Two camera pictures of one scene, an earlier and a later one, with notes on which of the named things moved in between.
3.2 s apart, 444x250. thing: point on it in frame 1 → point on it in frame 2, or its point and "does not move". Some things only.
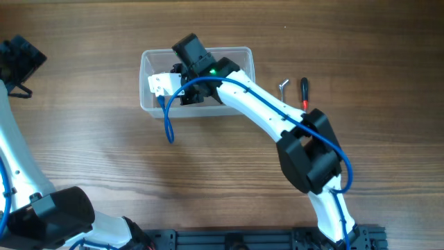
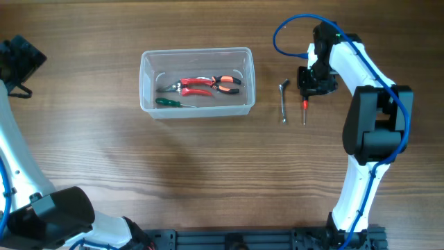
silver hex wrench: [281, 89] does not move
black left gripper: [28, 57] does not move
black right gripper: [191, 96] → [306, 87]
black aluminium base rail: [303, 237] does not move
